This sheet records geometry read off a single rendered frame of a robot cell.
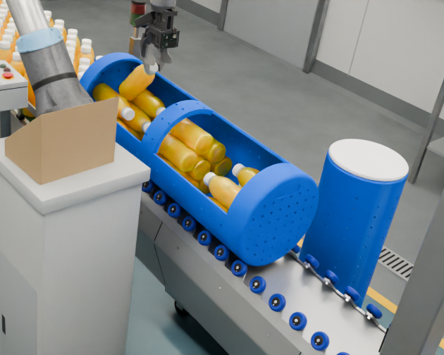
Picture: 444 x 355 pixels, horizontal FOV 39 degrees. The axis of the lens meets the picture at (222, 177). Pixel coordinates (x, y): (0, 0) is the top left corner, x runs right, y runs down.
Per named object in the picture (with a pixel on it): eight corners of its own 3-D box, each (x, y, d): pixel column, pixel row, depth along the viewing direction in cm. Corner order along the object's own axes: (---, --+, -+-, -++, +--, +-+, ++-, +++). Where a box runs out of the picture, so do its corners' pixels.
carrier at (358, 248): (356, 341, 268) (299, 308, 280) (420, 163, 224) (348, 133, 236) (325, 380, 247) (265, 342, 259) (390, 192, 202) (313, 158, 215)
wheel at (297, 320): (308, 318, 151) (311, 320, 153) (294, 307, 154) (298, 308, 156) (297, 333, 151) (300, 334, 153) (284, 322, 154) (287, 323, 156)
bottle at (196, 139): (215, 151, 188) (179, 125, 200) (216, 132, 184) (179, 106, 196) (196, 160, 184) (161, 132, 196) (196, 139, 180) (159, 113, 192)
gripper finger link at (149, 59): (147, 77, 191) (155, 48, 187) (137, 70, 195) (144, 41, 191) (156, 77, 193) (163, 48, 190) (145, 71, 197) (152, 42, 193)
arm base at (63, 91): (45, 118, 151) (30, 79, 151) (33, 131, 165) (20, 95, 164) (103, 102, 158) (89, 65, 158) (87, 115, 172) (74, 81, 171)
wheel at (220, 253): (229, 246, 171) (232, 247, 172) (216, 241, 173) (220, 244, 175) (223, 261, 170) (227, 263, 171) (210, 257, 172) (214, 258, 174)
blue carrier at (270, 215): (232, 282, 165) (249, 191, 150) (74, 134, 220) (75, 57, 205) (308, 248, 182) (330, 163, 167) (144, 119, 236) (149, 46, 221)
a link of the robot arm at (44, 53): (28, 83, 154) (8, 31, 154) (34, 93, 167) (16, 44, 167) (75, 68, 156) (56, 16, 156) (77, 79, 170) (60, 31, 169)
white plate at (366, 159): (420, 160, 223) (418, 163, 223) (349, 131, 235) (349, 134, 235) (390, 188, 202) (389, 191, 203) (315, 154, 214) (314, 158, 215)
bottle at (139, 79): (116, 98, 209) (139, 74, 195) (118, 80, 212) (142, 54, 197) (135, 104, 213) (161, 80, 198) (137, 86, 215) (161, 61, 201)
